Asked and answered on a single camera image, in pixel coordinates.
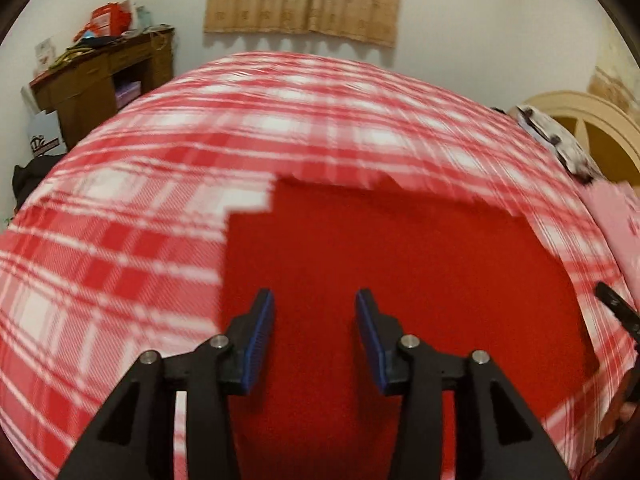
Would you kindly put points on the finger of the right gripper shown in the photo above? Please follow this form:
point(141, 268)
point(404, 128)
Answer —
point(625, 314)

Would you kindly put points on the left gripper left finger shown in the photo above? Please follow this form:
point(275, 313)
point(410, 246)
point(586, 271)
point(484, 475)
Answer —
point(132, 436)

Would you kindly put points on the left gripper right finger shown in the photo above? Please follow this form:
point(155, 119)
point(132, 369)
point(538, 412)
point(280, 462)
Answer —
point(497, 434)

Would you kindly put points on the red knitted sweater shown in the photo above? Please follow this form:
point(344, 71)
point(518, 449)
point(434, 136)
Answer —
point(461, 276)

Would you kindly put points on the black clothes pile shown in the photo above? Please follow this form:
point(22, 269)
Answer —
point(26, 179)

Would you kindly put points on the pink floral quilt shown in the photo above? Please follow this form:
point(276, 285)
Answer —
point(615, 209)

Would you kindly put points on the cream wooden headboard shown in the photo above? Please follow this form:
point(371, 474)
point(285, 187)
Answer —
point(603, 130)

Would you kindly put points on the red plaid bed sheet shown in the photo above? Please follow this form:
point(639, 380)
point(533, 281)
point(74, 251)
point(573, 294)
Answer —
point(121, 248)

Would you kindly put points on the white paper shopping bag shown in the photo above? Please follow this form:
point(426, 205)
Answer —
point(43, 132)

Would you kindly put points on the purple box in desk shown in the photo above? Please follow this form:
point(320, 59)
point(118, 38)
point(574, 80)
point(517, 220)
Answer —
point(127, 93)

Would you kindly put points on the brown wooden desk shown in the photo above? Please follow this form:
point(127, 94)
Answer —
point(83, 91)

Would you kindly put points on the white printed box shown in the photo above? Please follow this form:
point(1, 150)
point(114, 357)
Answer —
point(45, 54)

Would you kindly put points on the red gift bag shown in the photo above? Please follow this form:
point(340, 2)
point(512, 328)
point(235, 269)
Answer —
point(111, 20)

